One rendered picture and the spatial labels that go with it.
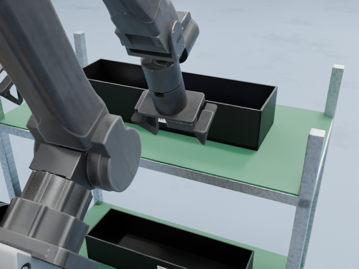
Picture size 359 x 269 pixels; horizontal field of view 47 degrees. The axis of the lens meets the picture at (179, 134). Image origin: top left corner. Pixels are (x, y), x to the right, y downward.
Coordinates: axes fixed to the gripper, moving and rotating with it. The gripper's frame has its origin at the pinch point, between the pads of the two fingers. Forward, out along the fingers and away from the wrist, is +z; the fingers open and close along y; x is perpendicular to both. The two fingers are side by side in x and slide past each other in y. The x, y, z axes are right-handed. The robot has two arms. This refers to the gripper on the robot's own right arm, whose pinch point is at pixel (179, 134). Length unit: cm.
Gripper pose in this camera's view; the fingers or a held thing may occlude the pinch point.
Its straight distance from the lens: 78.1
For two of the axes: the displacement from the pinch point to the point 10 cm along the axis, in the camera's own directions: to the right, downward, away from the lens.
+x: -3.4, 7.8, -5.2
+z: 1.6, 5.9, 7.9
